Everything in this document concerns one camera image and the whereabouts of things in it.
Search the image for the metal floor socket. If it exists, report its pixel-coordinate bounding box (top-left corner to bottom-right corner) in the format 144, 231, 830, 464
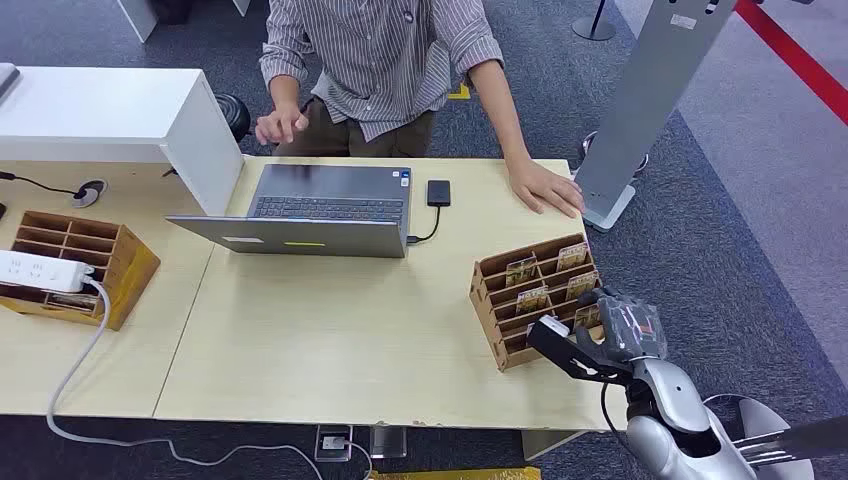
313, 424, 354, 464

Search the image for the red floor tape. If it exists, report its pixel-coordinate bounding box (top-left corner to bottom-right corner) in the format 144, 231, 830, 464
733, 0, 848, 127

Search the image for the person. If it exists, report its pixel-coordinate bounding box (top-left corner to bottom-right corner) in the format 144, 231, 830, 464
258, 0, 505, 159

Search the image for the grey slanted kiosk stand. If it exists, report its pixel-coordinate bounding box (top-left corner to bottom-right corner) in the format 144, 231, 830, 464
572, 0, 741, 234

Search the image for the thin black desk cable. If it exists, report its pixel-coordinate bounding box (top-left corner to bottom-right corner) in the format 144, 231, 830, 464
0, 170, 86, 199

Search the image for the printed card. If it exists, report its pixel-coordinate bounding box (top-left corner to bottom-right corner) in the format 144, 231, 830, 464
556, 242, 590, 272
573, 303, 603, 331
566, 270, 600, 301
505, 254, 539, 287
515, 286, 550, 315

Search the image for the person's left hand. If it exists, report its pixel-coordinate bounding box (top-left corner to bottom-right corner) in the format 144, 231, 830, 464
508, 157, 587, 221

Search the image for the wooden card holder with cards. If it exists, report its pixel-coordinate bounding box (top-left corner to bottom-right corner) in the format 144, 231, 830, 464
468, 232, 605, 373

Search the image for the white power cable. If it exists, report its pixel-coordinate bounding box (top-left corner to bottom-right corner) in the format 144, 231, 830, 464
45, 276, 374, 480

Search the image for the person's right hand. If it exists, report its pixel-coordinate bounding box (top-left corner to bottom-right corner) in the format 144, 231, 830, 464
254, 101, 311, 148

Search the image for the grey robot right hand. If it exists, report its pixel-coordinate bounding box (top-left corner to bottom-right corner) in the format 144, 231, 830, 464
574, 286, 669, 365

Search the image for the white furniture piece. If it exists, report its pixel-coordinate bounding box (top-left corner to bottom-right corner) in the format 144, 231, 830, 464
117, 0, 252, 45

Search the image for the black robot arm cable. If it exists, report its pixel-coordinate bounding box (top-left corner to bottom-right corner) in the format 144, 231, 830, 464
599, 382, 639, 453

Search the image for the silver round robot body part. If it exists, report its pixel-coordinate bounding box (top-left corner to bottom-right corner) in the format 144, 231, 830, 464
702, 393, 848, 480

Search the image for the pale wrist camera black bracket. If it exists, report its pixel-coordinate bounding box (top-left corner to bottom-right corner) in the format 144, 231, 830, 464
526, 315, 634, 387

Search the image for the black round stool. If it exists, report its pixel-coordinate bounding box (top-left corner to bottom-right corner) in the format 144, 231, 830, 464
213, 92, 252, 144

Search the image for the white desk box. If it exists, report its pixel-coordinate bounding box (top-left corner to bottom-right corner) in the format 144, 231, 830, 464
0, 65, 246, 217

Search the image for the grey laptop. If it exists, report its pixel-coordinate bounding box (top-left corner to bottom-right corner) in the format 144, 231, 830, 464
164, 163, 414, 260

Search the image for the empty wooden slot organizer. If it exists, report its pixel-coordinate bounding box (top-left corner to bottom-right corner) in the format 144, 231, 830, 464
0, 210, 162, 332

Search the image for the white power strip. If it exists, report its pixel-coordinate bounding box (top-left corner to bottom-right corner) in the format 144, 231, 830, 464
0, 249, 97, 295

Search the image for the dark flat device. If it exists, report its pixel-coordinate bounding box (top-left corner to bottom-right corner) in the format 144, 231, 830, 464
0, 62, 22, 105

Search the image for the yellow padded envelope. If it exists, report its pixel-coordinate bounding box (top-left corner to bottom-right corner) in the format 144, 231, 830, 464
369, 466, 543, 480

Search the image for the grey desk cable grommet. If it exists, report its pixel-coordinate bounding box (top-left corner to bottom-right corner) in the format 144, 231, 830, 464
71, 178, 109, 209

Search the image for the black drive cable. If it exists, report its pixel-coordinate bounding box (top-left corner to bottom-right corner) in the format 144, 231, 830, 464
405, 205, 443, 246

